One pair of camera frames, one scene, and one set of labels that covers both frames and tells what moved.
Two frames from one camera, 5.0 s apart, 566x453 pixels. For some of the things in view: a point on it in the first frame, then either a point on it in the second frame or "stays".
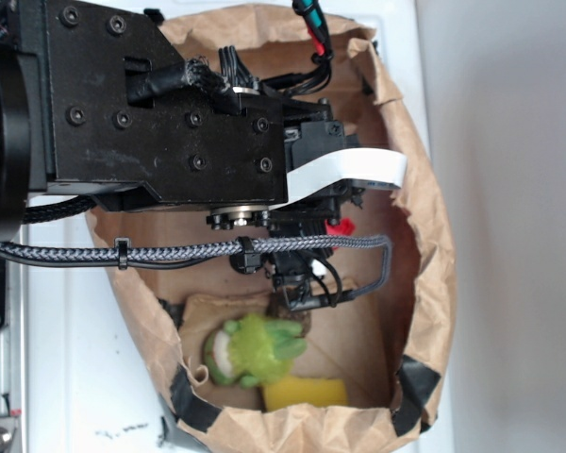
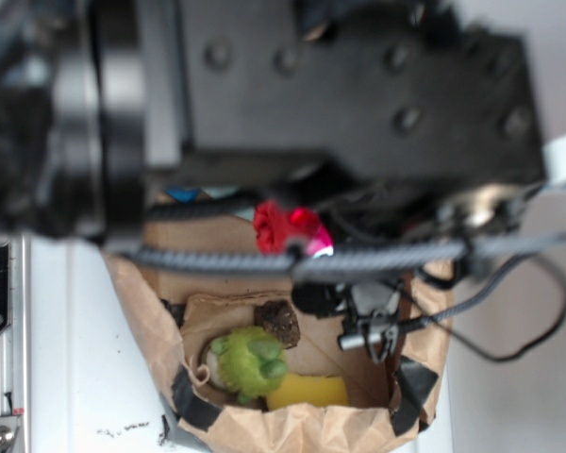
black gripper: [310, 133] -> [370, 307]
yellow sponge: [293, 390] stays
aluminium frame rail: [4, 375] stays
